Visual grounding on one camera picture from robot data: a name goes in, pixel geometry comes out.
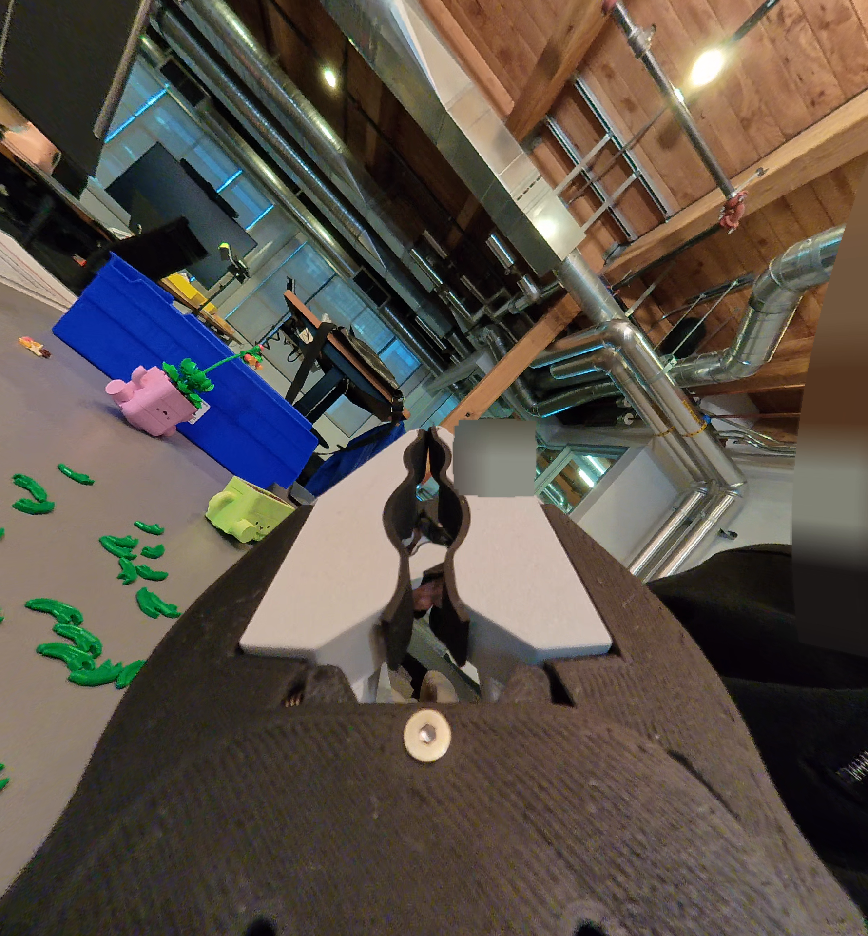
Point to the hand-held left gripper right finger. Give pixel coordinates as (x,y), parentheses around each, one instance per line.
(532,585)

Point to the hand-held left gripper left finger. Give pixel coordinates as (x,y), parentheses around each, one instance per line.
(324,570)

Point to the lime green toy brick pot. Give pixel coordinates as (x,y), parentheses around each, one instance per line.
(247,508)

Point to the desk with black legs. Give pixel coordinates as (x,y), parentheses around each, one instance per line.
(353,358)

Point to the green toy brick plant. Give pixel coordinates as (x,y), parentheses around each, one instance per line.
(192,376)

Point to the pink toy brick pot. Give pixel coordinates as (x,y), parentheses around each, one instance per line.
(152,403)

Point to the person's black jacket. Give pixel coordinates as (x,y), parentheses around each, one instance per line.
(770,731)

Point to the large blue plastic bin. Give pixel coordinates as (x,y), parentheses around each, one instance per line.
(148,329)

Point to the yellow plastic bin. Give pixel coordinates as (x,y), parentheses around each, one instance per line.
(181,286)

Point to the small red yellow toy piece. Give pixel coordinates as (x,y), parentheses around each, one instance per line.
(34,346)

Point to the black monitor screen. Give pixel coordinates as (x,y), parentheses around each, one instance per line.
(178,194)

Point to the black sprinkler pipe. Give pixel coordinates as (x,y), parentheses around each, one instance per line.
(686,110)

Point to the black backdrop board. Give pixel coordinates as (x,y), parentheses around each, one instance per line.
(53,58)

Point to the round silver duct pipes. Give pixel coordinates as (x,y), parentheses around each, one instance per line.
(741,344)

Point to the long spiral metal duct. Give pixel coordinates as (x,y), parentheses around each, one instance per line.
(273,124)

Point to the rectangular metal air duct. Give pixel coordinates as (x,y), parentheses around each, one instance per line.
(470,139)

